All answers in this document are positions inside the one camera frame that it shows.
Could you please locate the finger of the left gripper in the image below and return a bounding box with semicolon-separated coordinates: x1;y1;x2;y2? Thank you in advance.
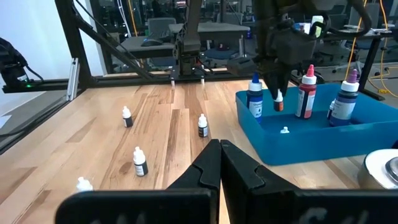
278;70;292;100
264;71;279;100

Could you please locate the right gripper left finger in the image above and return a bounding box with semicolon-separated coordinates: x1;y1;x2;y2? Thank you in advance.
166;139;222;191

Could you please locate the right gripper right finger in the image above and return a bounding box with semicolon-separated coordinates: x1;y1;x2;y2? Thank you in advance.
221;139;299;195

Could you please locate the small orange food coloring bottle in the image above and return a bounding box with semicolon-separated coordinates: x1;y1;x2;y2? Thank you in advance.
272;89;285;113

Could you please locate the large blue food coloring bottle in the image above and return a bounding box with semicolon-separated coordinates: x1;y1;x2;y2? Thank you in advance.
246;72;264;124

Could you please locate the large red food coloring bottle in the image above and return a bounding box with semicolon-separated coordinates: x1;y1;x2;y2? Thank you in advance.
294;64;318;120

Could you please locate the small dark food coloring bottle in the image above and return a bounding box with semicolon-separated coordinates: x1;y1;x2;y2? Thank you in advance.
326;98;336;121
198;113;209;139

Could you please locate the large purple food coloring bottle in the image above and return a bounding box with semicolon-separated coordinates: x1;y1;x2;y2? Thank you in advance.
328;68;361;128

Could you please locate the small red food coloring bottle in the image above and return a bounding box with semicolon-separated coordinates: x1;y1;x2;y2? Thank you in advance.
121;105;134;129

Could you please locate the blue office chair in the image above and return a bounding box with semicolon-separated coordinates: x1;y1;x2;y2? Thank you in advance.
203;48;240;60

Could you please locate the blue plastic bin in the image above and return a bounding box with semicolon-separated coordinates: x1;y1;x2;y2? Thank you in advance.
235;82;398;166

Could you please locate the grey office desk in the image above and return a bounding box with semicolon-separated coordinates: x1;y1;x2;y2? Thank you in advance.
169;21;251;41
119;34;175;60

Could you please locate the grey office chair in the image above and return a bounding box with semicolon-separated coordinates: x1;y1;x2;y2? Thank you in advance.
147;17;177;35

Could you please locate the white shade silver table lamp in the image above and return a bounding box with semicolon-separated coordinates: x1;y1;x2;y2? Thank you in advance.
356;148;398;190

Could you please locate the black computer mouse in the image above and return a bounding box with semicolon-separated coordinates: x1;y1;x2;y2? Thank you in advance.
140;37;164;47

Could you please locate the yellow extension cable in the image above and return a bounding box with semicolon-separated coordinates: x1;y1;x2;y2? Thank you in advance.
343;0;398;99

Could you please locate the silver frame bracket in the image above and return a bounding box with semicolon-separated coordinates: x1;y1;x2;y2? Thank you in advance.
67;57;81;102

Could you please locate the black table-level camera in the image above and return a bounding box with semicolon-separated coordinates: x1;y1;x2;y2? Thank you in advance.
0;36;45;94

